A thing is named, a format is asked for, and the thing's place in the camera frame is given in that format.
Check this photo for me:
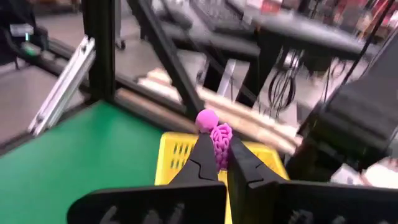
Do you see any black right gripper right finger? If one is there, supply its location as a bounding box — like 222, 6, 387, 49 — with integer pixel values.
228, 136, 398, 224

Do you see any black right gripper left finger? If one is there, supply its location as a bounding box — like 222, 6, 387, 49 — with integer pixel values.
67, 133, 227, 224

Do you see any pink skeleton figurine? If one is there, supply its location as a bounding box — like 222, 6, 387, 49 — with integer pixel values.
195, 108, 233, 172

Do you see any yellow slotted basket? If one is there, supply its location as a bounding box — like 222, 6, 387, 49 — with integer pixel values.
154, 131, 290, 224

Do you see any black workbench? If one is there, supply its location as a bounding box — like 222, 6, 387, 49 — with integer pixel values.
161, 0, 374, 106

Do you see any black aluminium rig frame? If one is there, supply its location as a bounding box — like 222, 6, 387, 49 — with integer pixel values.
0, 0, 206, 156

